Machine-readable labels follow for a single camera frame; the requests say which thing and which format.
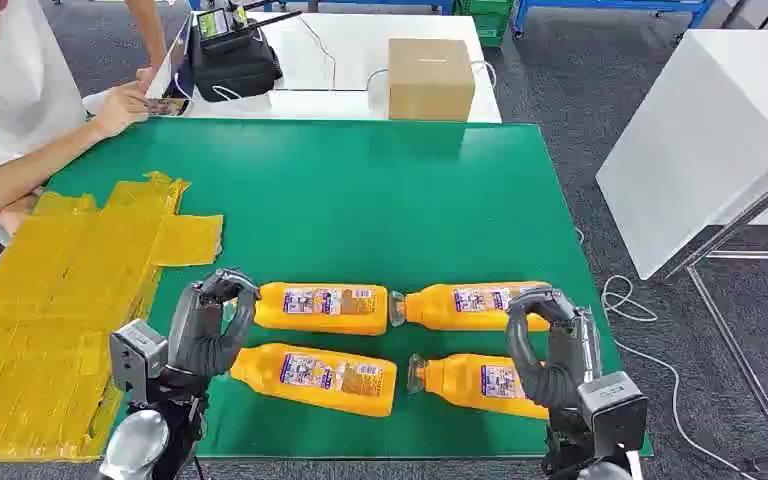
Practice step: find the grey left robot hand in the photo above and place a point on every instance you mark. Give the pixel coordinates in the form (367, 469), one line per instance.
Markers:
(198, 344)

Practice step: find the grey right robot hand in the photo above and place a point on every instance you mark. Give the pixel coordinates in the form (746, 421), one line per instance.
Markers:
(559, 371)

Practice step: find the person's right hand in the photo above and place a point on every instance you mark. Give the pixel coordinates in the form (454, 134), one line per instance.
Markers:
(119, 109)

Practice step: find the orange drink bottle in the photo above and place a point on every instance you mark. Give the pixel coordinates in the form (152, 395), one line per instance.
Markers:
(258, 374)
(457, 384)
(437, 314)
(271, 318)

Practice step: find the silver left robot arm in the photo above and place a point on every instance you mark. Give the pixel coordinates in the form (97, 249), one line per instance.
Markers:
(135, 440)

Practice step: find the silver laptop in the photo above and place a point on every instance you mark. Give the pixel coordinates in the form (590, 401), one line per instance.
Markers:
(170, 60)

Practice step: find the person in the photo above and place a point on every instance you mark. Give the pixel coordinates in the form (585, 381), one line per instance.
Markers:
(13, 86)

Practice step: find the black bag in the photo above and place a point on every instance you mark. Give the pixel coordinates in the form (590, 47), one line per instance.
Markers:
(238, 69)

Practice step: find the black controller with screen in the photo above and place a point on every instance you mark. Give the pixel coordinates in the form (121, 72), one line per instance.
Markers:
(215, 26)

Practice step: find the yellow sheet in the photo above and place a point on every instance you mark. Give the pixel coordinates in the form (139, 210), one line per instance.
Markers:
(39, 298)

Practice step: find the green table mat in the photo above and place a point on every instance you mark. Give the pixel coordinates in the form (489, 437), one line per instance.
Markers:
(357, 218)

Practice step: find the metal stand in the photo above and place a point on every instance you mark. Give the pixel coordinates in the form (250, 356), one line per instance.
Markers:
(742, 218)

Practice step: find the white table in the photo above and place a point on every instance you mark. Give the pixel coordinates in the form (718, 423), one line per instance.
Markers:
(357, 46)

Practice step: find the white board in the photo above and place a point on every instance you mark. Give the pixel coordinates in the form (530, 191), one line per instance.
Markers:
(689, 159)

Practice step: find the blue rack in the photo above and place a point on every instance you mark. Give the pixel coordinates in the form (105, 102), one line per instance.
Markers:
(357, 4)
(622, 5)

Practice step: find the brown cardboard box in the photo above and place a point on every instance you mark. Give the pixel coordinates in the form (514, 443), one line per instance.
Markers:
(430, 79)

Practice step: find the green crate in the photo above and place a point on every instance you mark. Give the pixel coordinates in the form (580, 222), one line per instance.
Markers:
(490, 20)

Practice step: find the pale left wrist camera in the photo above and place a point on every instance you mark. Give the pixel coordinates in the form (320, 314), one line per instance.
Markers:
(133, 358)

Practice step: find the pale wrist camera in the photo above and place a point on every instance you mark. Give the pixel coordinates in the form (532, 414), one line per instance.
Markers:
(133, 358)
(616, 414)

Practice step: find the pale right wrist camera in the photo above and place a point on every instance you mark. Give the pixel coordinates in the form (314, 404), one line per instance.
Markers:
(616, 414)

